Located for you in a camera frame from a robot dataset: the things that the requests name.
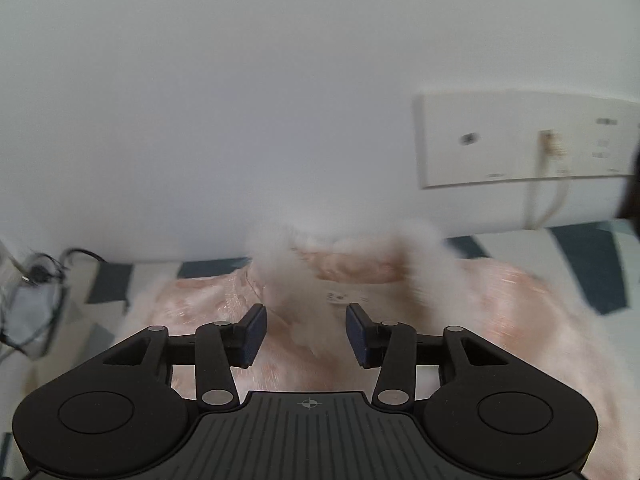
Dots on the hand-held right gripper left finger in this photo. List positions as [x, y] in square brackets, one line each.
[253, 332]

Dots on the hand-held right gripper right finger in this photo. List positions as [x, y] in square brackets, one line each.
[358, 332]

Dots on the pink satin fur-trimmed garment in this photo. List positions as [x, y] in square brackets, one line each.
[510, 320]

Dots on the blue and white patterned bedsheet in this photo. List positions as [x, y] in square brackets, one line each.
[585, 255]

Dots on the dark blurred object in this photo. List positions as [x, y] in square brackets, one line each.
[631, 185]

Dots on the white wall socket panel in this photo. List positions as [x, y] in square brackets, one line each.
[500, 130]

